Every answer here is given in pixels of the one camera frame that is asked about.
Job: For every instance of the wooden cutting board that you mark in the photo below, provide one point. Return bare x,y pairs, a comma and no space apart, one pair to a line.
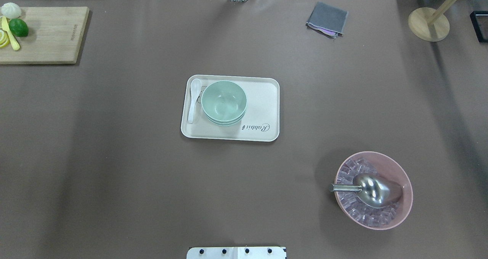
55,36

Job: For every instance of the green bowl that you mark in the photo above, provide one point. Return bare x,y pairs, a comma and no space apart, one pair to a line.
224,100
223,123

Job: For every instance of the grey purple folded cloth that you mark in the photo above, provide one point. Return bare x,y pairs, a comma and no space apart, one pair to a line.
327,19

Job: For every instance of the green bowl on tray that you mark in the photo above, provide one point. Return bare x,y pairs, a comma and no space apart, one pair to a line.
223,123

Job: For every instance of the white ceramic spoon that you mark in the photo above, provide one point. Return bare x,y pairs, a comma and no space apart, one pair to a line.
195,90

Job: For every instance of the white garlic bulb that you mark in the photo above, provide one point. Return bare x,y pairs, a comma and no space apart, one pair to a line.
11,10

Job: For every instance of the white camera pole base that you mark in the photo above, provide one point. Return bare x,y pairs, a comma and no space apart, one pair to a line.
237,252

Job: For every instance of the lemon slices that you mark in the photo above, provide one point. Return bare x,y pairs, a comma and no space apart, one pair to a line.
4,39

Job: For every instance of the yellow plastic knife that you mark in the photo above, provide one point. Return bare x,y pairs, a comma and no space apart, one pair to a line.
5,27

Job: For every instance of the wooden cup tree stand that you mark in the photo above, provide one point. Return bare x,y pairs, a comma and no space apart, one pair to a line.
430,24

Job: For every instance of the metal ice scoop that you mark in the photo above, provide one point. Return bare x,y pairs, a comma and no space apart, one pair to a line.
373,190

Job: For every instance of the cream rectangular tray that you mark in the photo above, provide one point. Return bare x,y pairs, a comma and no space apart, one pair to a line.
259,124

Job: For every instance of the green lime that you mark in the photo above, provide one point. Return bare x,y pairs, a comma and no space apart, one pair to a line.
18,27

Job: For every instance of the pink bowl with ice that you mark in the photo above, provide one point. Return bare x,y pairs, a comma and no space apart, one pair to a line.
385,167

